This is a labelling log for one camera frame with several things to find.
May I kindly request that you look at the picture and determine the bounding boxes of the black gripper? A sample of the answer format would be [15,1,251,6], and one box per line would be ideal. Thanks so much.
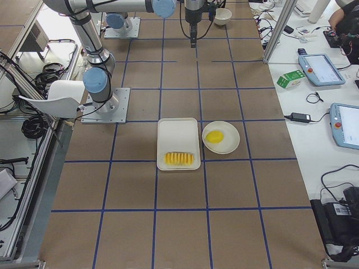
[184,0,205,47]

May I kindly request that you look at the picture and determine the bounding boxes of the white ceramic bowl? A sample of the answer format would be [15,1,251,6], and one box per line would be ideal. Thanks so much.
[214,8,232,26]

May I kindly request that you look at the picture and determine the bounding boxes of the yellow lemon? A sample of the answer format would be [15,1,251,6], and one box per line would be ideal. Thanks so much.
[205,130,224,144]

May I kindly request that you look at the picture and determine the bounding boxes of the green white carton box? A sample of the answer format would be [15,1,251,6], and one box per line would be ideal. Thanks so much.
[277,70,305,89]

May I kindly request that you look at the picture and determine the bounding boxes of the cream rectangular tray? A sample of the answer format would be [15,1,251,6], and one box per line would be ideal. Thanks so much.
[157,118,201,171]

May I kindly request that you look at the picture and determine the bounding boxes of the cream round plate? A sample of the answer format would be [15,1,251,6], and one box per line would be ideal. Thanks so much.
[202,121,241,155]

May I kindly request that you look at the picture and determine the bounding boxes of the blue teach pendant far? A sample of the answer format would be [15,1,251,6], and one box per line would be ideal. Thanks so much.
[298,54,346,86]

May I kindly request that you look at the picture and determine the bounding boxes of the blue teach pendant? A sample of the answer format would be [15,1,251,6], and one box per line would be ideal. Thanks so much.
[298,54,346,86]
[329,103,358,150]

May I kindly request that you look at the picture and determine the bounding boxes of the black power adapter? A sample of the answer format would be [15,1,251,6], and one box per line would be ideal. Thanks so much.
[291,112,311,123]

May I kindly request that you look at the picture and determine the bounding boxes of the white plastic chair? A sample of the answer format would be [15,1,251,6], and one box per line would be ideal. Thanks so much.
[19,80,85,119]

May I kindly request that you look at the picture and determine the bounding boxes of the blue teach pendant near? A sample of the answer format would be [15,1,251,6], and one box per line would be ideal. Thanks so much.
[329,103,358,150]

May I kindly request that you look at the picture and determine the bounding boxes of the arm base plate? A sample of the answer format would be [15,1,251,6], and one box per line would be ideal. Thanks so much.
[104,17,140,39]
[81,88,130,124]

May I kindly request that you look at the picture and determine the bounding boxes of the aluminium frame post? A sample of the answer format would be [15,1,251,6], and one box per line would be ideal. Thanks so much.
[263,0,297,63]

